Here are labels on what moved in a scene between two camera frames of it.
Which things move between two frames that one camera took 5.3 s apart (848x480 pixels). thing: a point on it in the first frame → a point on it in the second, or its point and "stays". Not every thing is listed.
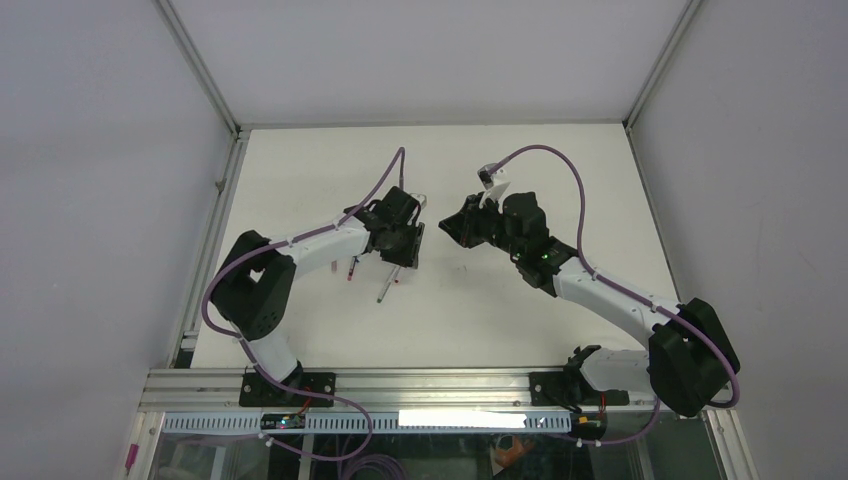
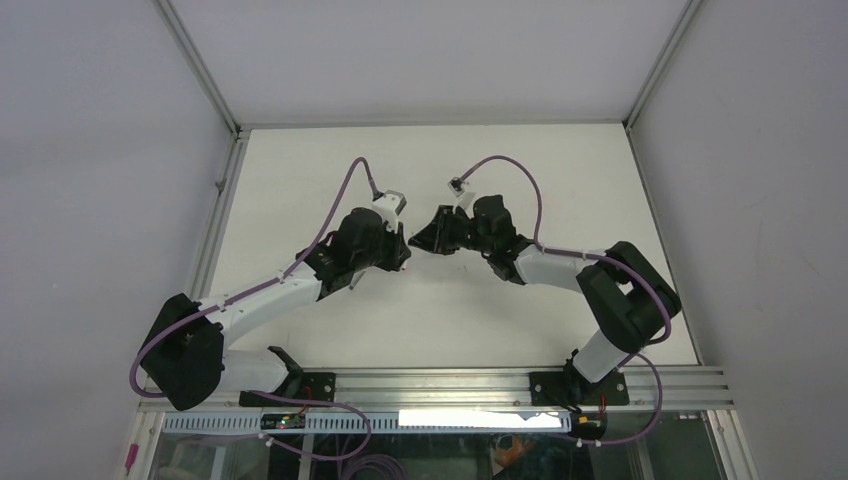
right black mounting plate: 571,389 stays
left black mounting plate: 257,391 stays
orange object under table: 505,457 stays
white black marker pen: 386,284 → 356,279
